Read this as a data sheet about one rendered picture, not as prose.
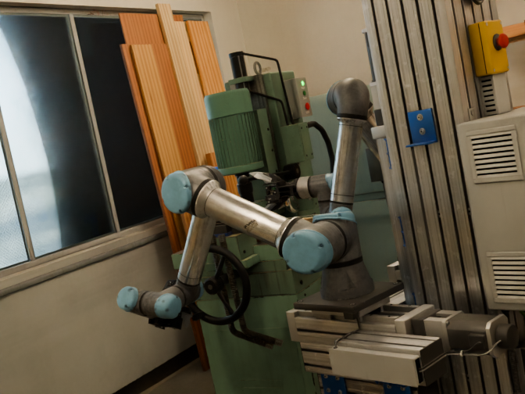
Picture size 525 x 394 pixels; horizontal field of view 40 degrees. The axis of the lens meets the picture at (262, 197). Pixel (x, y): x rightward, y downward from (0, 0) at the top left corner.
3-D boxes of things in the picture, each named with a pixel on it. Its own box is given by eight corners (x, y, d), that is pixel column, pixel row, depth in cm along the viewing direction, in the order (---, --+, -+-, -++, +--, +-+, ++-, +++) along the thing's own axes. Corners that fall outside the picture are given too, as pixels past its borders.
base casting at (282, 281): (194, 301, 281) (190, 277, 280) (263, 263, 331) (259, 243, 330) (298, 294, 259) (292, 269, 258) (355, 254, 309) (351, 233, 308)
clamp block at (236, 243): (207, 263, 263) (202, 239, 262) (226, 254, 275) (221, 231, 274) (242, 260, 256) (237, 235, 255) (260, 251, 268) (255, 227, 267)
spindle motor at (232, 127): (211, 178, 277) (194, 98, 274) (233, 172, 292) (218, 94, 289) (250, 172, 268) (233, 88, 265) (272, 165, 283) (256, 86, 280)
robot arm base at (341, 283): (385, 284, 203) (379, 250, 202) (351, 302, 193) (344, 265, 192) (344, 284, 214) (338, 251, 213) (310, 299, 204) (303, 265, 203)
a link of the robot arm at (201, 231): (213, 154, 225) (180, 290, 242) (192, 159, 216) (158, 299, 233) (244, 169, 220) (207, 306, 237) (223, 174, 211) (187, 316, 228)
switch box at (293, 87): (289, 119, 296) (282, 80, 295) (300, 117, 305) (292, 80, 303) (303, 116, 293) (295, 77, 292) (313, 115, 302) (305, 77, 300)
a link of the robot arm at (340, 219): (369, 251, 204) (360, 204, 203) (349, 263, 193) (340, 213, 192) (331, 254, 211) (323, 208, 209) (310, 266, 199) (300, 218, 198)
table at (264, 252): (158, 276, 275) (155, 260, 274) (202, 256, 301) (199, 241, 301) (301, 263, 245) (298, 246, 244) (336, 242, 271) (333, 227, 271)
